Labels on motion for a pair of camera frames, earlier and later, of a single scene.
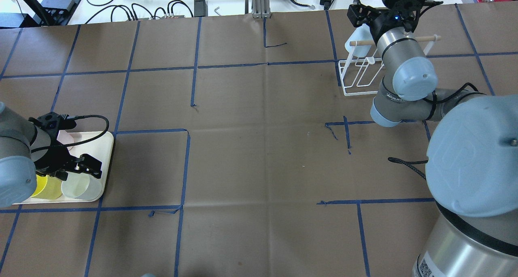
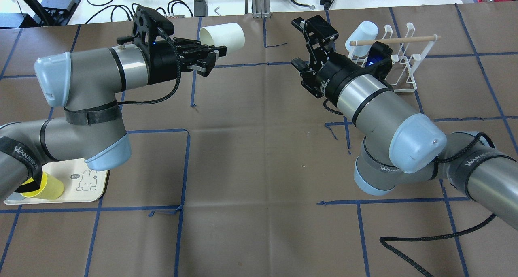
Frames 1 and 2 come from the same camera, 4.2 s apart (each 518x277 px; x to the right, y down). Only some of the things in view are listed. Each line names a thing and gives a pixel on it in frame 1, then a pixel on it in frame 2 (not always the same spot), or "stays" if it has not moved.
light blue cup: (362, 33) stays
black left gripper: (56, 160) -> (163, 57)
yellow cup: (47, 187) stays
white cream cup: (82, 186) -> (231, 35)
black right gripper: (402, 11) -> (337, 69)
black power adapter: (200, 7) stays
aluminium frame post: (260, 2) stays
